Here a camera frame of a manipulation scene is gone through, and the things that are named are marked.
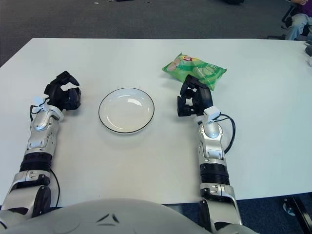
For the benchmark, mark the seated person in jeans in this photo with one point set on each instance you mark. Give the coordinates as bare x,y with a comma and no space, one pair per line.
296,24

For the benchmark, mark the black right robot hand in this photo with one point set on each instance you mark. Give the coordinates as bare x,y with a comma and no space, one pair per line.
203,97

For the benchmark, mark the silver table levelling foot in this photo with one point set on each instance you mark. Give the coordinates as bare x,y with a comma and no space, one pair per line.
289,207

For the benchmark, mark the black office chair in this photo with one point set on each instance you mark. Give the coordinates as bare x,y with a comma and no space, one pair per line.
288,22

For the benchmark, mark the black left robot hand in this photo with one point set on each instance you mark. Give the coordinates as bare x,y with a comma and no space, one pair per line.
54,96

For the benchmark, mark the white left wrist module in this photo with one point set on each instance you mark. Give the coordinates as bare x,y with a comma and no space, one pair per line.
39,100

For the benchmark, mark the green chips bag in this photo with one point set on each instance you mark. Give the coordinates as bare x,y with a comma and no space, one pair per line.
195,70

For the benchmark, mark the white plate black rim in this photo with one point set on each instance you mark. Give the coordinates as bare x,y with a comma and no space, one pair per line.
126,112

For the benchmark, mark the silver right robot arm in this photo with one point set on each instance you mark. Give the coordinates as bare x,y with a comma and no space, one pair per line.
212,146

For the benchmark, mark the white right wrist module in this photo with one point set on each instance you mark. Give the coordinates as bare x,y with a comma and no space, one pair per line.
211,112

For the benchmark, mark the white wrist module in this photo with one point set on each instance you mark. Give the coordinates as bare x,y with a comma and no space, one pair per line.
39,100
211,112

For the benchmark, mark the black table base bar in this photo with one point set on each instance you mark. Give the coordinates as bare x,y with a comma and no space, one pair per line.
303,212

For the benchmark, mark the grey robot torso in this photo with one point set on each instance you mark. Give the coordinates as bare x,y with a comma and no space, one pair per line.
122,219

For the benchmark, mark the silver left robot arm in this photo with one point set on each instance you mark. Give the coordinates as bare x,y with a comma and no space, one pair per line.
41,136

